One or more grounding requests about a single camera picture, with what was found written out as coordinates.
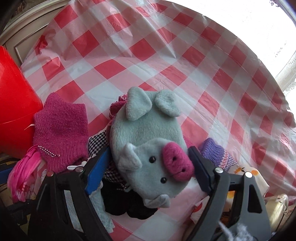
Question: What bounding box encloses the pale blue cloth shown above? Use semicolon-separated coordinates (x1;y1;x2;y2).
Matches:
89;183;115;234

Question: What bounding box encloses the magenta knit cloth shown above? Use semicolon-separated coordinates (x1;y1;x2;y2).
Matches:
32;92;89;172

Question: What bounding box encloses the black white houndstooth cloth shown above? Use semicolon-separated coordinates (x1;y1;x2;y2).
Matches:
88;131;130;193

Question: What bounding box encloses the red white checkered tablecloth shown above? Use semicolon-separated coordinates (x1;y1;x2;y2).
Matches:
20;0;296;241

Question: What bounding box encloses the pink white knit cloth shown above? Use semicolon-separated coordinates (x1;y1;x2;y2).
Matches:
109;94;129;121

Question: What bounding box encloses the glass jar with metal lid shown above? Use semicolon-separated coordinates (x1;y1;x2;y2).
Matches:
264;193;289;232

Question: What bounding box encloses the white cloth with orange prints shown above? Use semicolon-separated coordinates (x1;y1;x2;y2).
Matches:
190;166;270;223

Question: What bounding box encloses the grey pig plush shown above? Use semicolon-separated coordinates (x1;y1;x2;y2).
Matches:
110;87;195;209

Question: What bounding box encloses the white ornate dresser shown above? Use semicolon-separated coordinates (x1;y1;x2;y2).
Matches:
0;0;70;67

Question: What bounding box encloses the sheer lace curtain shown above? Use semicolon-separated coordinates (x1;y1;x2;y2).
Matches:
274;53;296;95

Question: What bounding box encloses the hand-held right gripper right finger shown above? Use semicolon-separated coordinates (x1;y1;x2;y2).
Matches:
186;146;272;241

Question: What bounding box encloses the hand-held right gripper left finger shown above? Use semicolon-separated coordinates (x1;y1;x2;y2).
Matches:
28;146;114;241

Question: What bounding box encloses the red thermos jug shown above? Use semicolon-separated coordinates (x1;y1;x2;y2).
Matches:
0;45;44;154

